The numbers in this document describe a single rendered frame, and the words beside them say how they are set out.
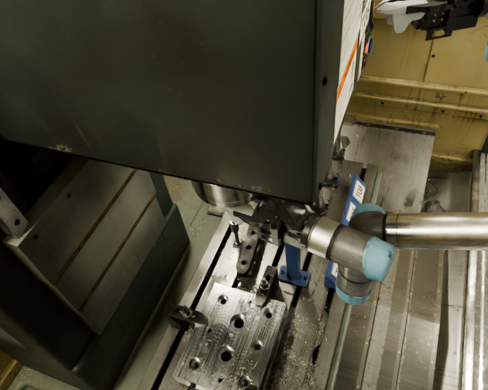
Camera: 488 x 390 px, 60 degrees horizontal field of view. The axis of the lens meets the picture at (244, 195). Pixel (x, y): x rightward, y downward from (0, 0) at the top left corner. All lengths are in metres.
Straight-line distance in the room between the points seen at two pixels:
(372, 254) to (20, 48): 0.65
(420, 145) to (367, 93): 0.32
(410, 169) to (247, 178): 1.34
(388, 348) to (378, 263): 0.74
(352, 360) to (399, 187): 0.77
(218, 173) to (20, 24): 0.34
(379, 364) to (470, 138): 1.02
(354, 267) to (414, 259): 0.92
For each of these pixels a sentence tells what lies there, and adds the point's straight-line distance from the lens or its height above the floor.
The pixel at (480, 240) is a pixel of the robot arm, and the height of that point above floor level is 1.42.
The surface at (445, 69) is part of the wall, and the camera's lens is 1.81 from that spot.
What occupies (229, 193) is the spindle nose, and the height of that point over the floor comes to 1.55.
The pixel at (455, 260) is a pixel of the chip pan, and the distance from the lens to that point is 1.82.
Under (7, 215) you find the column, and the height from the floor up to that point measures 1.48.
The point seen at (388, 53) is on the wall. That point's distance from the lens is 1.79.
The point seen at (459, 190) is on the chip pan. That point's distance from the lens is 2.06.
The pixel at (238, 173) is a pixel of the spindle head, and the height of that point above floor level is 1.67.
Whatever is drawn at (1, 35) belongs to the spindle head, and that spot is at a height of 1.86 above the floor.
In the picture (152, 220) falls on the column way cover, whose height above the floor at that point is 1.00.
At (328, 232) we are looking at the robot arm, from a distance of 0.82.
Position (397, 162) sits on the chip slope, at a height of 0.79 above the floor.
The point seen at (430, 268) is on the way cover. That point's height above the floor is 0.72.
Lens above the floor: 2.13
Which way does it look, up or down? 49 degrees down
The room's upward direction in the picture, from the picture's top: 9 degrees counter-clockwise
